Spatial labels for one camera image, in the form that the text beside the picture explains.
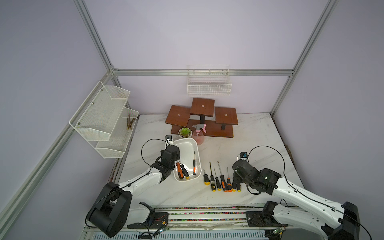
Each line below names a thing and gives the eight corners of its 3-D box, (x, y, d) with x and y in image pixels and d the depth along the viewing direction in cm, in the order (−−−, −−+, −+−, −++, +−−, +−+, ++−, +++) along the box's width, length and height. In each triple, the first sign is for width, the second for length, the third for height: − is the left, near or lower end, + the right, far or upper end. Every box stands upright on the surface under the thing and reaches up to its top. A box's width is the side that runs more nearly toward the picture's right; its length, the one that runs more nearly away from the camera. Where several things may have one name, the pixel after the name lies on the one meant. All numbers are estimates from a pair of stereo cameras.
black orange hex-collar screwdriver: (223, 192, 84) (224, 191, 83) (216, 163, 96) (216, 161, 94) (227, 192, 85) (228, 190, 83) (219, 162, 97) (219, 160, 95)
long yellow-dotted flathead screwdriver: (212, 191, 84) (212, 190, 83) (208, 163, 96) (208, 161, 94) (216, 191, 84) (216, 190, 83) (211, 162, 96) (212, 161, 94)
